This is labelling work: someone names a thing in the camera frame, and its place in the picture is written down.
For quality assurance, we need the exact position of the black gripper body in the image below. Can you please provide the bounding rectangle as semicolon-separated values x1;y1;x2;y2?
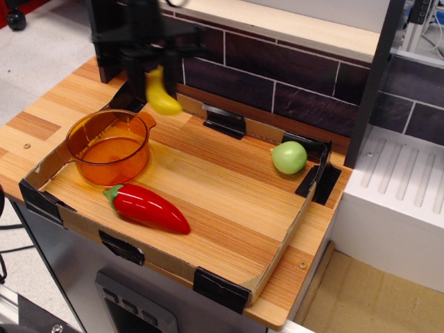
92;1;205;61

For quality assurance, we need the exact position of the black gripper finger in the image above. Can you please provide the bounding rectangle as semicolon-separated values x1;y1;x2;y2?
163;50;182;99
122;53;146;103

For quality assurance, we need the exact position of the yellow toy banana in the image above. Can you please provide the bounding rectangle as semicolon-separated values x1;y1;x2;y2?
146;66;183;116

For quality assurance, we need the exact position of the orange transparent plastic pot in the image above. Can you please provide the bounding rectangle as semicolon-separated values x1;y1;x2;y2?
64;110;156;187

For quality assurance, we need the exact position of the cardboard fence with black tape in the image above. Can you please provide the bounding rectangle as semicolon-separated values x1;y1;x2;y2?
20;74;350;325

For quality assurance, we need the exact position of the black caster wheel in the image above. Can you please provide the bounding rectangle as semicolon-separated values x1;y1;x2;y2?
6;8;26;31

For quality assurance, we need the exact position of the red toy chili pepper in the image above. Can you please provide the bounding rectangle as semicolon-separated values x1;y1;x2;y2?
103;184;191;234

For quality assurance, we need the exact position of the green toy pear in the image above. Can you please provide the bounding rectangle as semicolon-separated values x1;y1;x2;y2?
270;141;308;175

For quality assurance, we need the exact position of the light wooden shelf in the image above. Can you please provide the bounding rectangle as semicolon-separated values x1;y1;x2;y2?
160;1;379;63

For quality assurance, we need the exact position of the grey oven control panel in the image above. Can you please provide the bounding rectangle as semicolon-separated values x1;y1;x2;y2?
95;272;179;332

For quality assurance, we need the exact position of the white toy sink drainboard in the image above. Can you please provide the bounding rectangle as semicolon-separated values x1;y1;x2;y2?
332;127;443;292

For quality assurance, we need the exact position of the dark grey vertical post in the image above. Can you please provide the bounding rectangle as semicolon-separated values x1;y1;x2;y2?
344;1;406;169

